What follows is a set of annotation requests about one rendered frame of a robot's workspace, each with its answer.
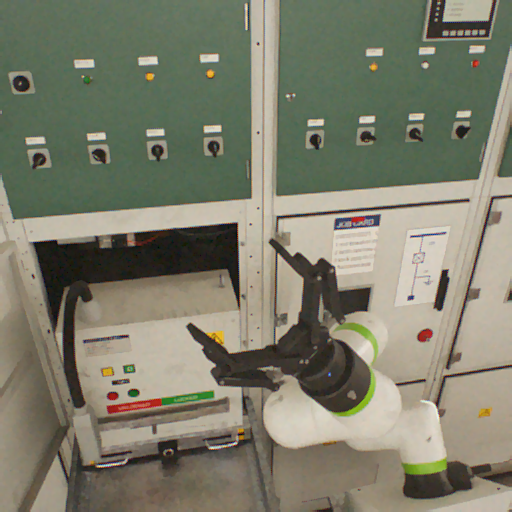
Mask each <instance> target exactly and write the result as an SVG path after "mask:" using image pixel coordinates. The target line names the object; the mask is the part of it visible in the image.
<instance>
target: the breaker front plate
mask: <svg viewBox="0 0 512 512"><path fill-rule="evenodd" d="M189 322H191V323H193V325H194V326H195V327H198V328H199V329H201V330H202V331H203V332H205V333H209V332H217V331H223V333H224V344H223V345H222V346H223V347H225V348H226V350H227V351H228V353H234V352H240V348H239V312H237V313H228V314H220V315H212V316H204V317H195V318H187V319H178V320H170V321H161V322H153V323H145V324H137V325H129V326H120V328H117V327H112V329H103V330H95V331H87V332H78V333H75V342H74V343H75V358H76V359H75V360H76V367H77V374H78V378H79V382H81V386H82V392H83V396H84V399H85V400H86V402H87V404H90V405H91V406H92V407H93V410H94V414H95V418H97V422H98V424H103V423H110V422H117V421H123V420H130V419H137V418H143V417H149V416H157V415H163V414H169V413H177V412H183V411H189V410H197V409H203V408H209V407H217V406H223V405H226V397H227V399H229V404H230V412H223V413H217V414H211V415H203V416H197V418H195V417H190V419H184V420H178V421H170V422H164V423H158V424H157V434H152V424H151V425H144V426H138V427H131V428H125V429H119V430H111V431H105V432H100V435H101V439H102V447H104V446H110V445H117V444H123V443H129V442H136V441H142V440H148V439H155V438H161V437H167V436H174V435H180V434H186V433H193V432H199V431H205V430H212V429H218V428H224V427H231V426H237V425H241V388H240V387H229V386H218V384H217V383H216V381H215V380H214V378H213V375H211V374H210V369H211V368H214V367H216V365H215V364H214V363H211V362H210V361H208V360H207V358H206V356H205V355H204V353H203V351H202V349H203V348H204V347H203V346H202V345H200V344H199V343H197V342H195V340H194V339H193V338H192V336H191V334H190V333H189V331H188V330H187V328H186V326H187V325H188V323H189ZM128 334H129V338H130V344H131V350H132V351H129V352H121V353H113V354H106V355H98V356H90V357H87V354H86V350H85V345H83V341H82V340H87V339H95V338H103V337H111V336H119V335H128ZM127 365H134V366H135V373H128V374H125V373H124V368H123V366H127ZM105 368H113V372H114V375H113V376H106V377H103V374H101V370H100V369H105ZM127 378H129V379H130V384H123V385H115V386H112V380H119V379H127ZM130 389H137V390H140V395H138V396H136V397H130V396H129V395H128V391H129V390H130ZM210 390H214V391H215V399H208V400H201V401H195V402H188V403H181V404H174V405H167V406H161V407H153V408H147V409H140V410H133V411H127V412H120V413H113V414H108V412H107V408H106V405H110V406H113V404H117V405H120V403H125V404H127V402H133V401H141V400H148V399H154V398H162V397H168V396H175V395H182V394H189V393H196V392H203V391H210ZM109 392H117V393H118V398H117V399H116V400H109V399H108V398H107V394H108V393H109ZM152 414H154V415H152Z"/></svg>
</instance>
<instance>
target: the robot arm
mask: <svg viewBox="0 0 512 512"><path fill-rule="evenodd" d="M268 243H269V244H270V245H271V247H272V248H273V249H274V250H275V251H276V252H278V253H279V254H280V255H281V256H282V258H283V259H284V260H285V261H286V262H287V263H288V264H289V265H290V266H291V267H292V269H294V270H295V271H296V272H297V274H298V275H299V276H301V277H302V278H303V291H302V303H301V312H299V316H298V324H297V325H295V324H293V325H292V326H291V327H290V328H289V329H287V330H286V331H285V332H284V334H283V335H282V337H281V338H280V339H279V341H277V342H279V343H277V344H275V345H268V346H266V347H265V348H263V349H255V350H248V351H241V352H234V353H228V351H227V350H226V348H225V347H223V346H222V345H220V344H219V343H218V342H216V340H215V339H214V338H211V337H210V336H209V335H207V334H206V333H205V332H203V331H202V330H201V329H199V328H198V327H195V326H194V325H193V323H191V322H189V323H188V325H187V326H186V328H187V330H188V331H189V333H190V334H191V336H192V338H193V339H194V340H195V342H197V343H199V344H200V345H202V346H203V347H204V348H203V349H202V351H203V353H204V355H205V356H206V358H207V360H208V361H210V362H211V363H214V364H215V365H216V367H214V368H211V369H210V374H211V375H213V378H214V380H215V381H216V383H217V384H218V386H229V387H258V388H267V389H269V390H271V391H273V392H272V393H271V394H270V396H269V397H268V399H267V401H266V403H265V407H264V414H263V417H264V424H265V427H266V429H267V431H268V433H269V435H270V437H271V438H272V439H273V440H274V441H275V442H276V443H278V444H280V445H282V446H284V447H287V448H293V449H298V448H304V447H308V446H312V445H317V444H322V443H328V442H337V441H345V443H346V444H347V445H348V446H349V447H350V448H353V449H355V450H357V451H381V450H396V451H398V453H399V456H400V461H401V464H402V466H403V468H404V474H405V482H404V486H403V492H404V495H405V496H407V497H411V498H421V499H426V498H437V497H443V496H447V495H450V494H453V493H454V492H456V491H457V490H469V489H472V483H471V480H470V479H471V478H474V474H480V473H487V472H492V468H491V466H490V463H487V464H485V465H478V466H473V467H469V465H467V464H463V463H461V462H459V461H454V462H448V463H447V454H446V449H445V444H444V440H443V435H442V430H441V425H440V421H439V417H438V413H437V408H436V406H435V404H434V403H432V402H430V401H426V400H411V401H401V397H400V393H399V391H398V389H397V387H396V385H395V384H394V382H393V381H392V379H391V378H389V377H388V376H387V375H386V374H384V373H381V372H379V371H377V370H375V369H373V368H371V366H372V365H373V364H374V363H375V361H376V359H377V358H378V357H379V356H380V354H382V353H383V352H384V350H385V348H386V346H387V340H388V334H387V330H386V327H385V324H384V323H383V321H382V320H381V319H380V318H378V317H377V316H375V315H373V314H371V313H368V312H355V313H352V314H349V315H345V316H343V314H342V313H341V311H340V303H339V295H338V286H337V278H336V269H335V266H333V265H332V264H331V263H329V262H328V261H327V260H325V259H323V258H320V259H319V260H318V261H317V264H314V265H313V264H312V263H311V262H309V261H308V260H307V259H306V258H305V256H304V255H303V254H302V253H300V252H297V253H296V254H295V255H294V256H292V255H291V254H290V253H289V252H288V251H287V250H286V249H285V248H284V247H283V246H282V245H280V244H279V243H278V242H276V240H275V239H274V238H271V239H270V240H269V242H268ZM320 297H322V303H323V306H324V309H325V310H324V311H323V314H324V320H323V321H319V308H320ZM271 366H272V367H274V368H276V369H275V370H269V369H266V370H265V371H264V370H260V369H258V368H265V367H271ZM284 375H292V376H293V378H292V379H291V380H290V381H288V382H287V383H285V384H284V385H282V386H280V385H278V384H277V383H279V382H280V380H281V379H282V378H283V377H284Z"/></svg>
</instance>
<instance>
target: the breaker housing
mask: <svg viewBox="0 0 512 512"><path fill-rule="evenodd" d="M180 274H181V275H171V276H161V277H152V278H142V279H133V280H123V281H114V282H104V283H95V284H87V286H89V288H90V289H91V292H92V295H93V296H95V297H97V298H98V299H99V301H100V303H101V305H102V311H103V317H102V318H101V319H100V320H99V321H97V322H94V323H84V322H82V321H81V320H80V317H79V313H78V303H79V301H80V300H81V298H80V296H79V298H78V301H77V303H76V304H77V305H76V308H75V309H76V310H75V311H76V313H75V314H76V315H75V326H74V327H75V328H74V329H75V331H74V332H75V333H78V332H87V331H95V330H103V329H112V327H117V328H120V326H129V325H137V324H145V323H153V322H161V321H170V320H178V319H187V318H195V317H204V316H212V315H220V314H228V313H237V312H239V348H240V310H239V308H238V303H237V300H236V296H235V293H234V289H233V285H232V282H231V278H229V275H228V270H227V269H219V270H209V271H200V272H190V273H180ZM220 274H223V278H224V284H225V286H224V287H222V288H221V287H219V284H220ZM70 287H71V286H66V287H64V290H63V296H62V301H61V306H60V311H59V317H58V321H57V326H56V330H55V337H56V340H57V336H56V335H62V322H63V310H64V309H63V308H64V307H63V306H64V305H63V304H65V303H64V302H65V301H64V300H65V298H67V297H65V296H67V293H68V290H69V289H70ZM57 344H58V340H57ZM58 348H59V352H60V347H59V344H58ZM60 356H62V352H60ZM62 359H63V356H62ZM63 363H64V359H63Z"/></svg>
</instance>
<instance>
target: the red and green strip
mask: <svg viewBox="0 0 512 512"><path fill-rule="evenodd" d="M208 399H215V391H214V390H210V391H203V392H196V393H189V394H182V395H175V396H168V397H162V398H154V399H148V400H141V401H133V402H127V404H125V403H120V405H117V404H113V406H110V405H106V408H107V412H108V414H113V413H120V412H127V411H133V410H140V409H147V408H153V407H161V406H167V405H174V404H181V403H188V402H195V401H201V400H208Z"/></svg>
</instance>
